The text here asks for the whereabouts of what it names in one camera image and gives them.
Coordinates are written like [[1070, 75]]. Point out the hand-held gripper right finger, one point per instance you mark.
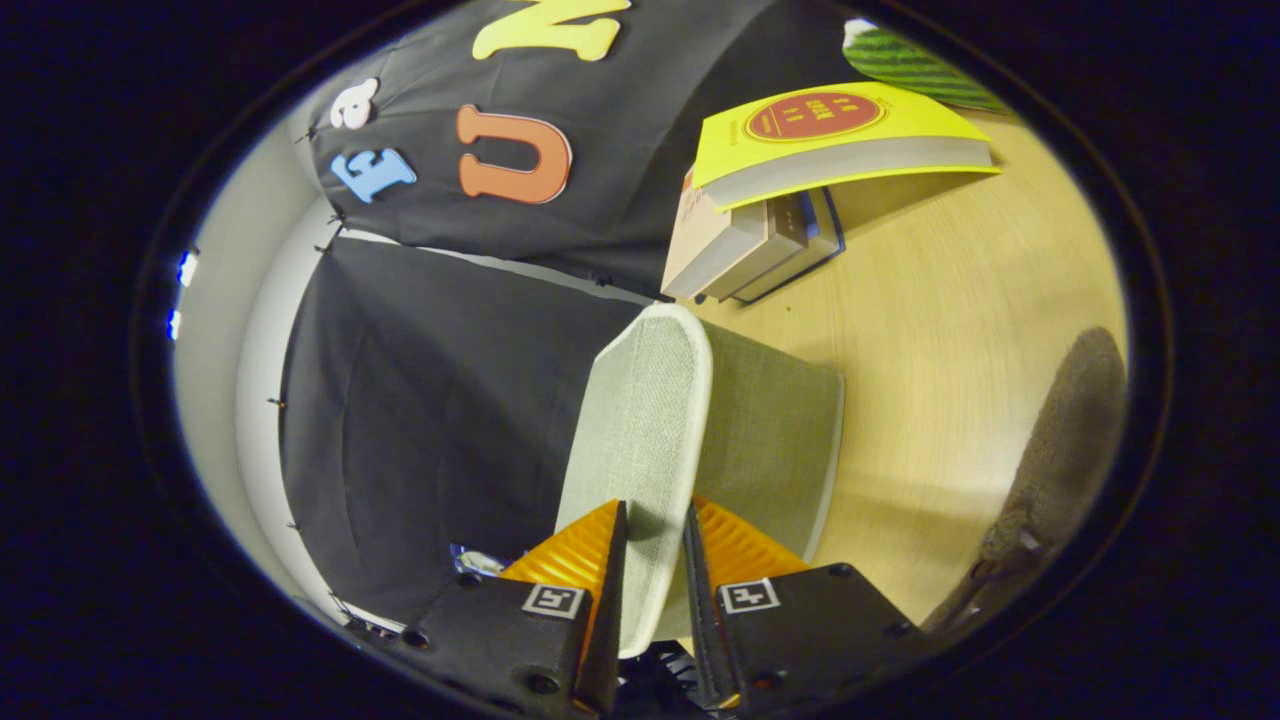
[[700, 620]]

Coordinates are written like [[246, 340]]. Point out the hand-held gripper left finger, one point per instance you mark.
[[612, 620]]

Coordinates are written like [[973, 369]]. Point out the pale green fabric storage box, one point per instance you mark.
[[650, 420]]

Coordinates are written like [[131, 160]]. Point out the brown fuzzy shoe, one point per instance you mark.
[[1070, 430]]

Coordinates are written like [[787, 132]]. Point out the blue white plastic packets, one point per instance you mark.
[[475, 560]]

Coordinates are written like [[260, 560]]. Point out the black backdrop cloth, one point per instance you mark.
[[450, 400]]

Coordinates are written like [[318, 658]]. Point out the blue cover book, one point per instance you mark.
[[805, 268]]

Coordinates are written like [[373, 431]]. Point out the white paperback book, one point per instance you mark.
[[770, 255]]

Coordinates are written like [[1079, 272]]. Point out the beige cover book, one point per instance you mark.
[[695, 225]]

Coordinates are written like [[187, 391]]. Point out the yellow book with red circle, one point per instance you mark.
[[930, 125]]

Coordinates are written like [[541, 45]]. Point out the watermelon slice plush toy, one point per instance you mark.
[[910, 65]]

